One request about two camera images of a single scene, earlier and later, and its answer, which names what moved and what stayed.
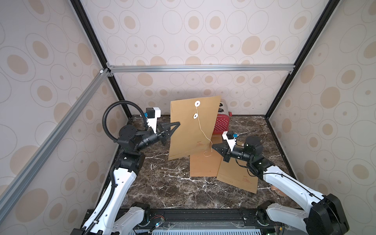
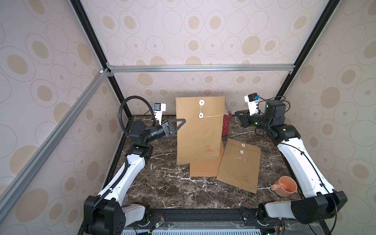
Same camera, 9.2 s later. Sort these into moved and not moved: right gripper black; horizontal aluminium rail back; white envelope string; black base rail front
Moved: white envelope string; right gripper black
Not moved: black base rail front; horizontal aluminium rail back
